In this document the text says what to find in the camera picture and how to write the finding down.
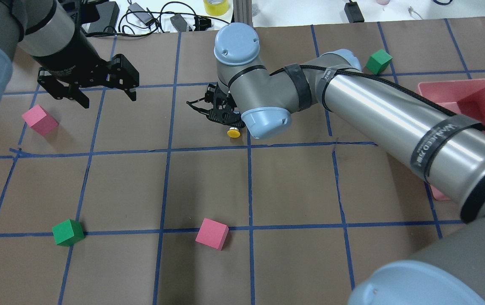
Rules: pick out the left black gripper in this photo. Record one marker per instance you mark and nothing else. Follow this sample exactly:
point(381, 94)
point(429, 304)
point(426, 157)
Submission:
point(70, 56)

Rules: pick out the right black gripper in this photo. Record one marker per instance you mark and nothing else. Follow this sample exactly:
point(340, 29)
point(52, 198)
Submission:
point(221, 111)

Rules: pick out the yellow push button switch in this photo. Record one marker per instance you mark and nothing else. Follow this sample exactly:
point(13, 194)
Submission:
point(233, 133)

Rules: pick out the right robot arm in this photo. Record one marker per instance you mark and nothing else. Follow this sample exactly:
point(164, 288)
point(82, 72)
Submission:
point(441, 147)

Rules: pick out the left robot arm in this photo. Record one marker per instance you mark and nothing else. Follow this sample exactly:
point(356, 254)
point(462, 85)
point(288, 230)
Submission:
point(50, 32)

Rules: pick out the pink cube far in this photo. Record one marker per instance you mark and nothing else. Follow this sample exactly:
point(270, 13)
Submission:
point(41, 121)

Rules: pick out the pink cube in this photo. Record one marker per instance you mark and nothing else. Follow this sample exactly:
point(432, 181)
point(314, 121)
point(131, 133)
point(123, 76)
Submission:
point(41, 121)
point(212, 234)

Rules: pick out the black power adapter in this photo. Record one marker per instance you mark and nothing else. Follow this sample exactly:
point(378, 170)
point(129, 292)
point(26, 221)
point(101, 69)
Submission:
point(106, 22)

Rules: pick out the yellow tape roll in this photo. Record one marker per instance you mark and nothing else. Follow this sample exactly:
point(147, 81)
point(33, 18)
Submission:
point(216, 7)

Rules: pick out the pink cube near centre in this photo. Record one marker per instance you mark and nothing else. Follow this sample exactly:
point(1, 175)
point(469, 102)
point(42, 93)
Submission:
point(212, 234)

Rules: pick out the green cube near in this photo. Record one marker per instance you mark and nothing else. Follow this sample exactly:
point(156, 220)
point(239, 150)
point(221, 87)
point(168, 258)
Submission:
point(67, 233)

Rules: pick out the green cube by bin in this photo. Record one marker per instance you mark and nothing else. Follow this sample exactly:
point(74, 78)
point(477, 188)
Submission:
point(378, 62)

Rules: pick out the small black power brick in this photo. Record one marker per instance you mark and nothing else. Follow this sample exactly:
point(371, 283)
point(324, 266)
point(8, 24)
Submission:
point(353, 12)

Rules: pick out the pink plastic bin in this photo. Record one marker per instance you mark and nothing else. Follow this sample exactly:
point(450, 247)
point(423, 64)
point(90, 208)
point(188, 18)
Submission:
point(465, 97)

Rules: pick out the aluminium frame post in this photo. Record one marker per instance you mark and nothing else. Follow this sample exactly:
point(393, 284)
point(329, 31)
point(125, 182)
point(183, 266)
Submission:
point(242, 12)

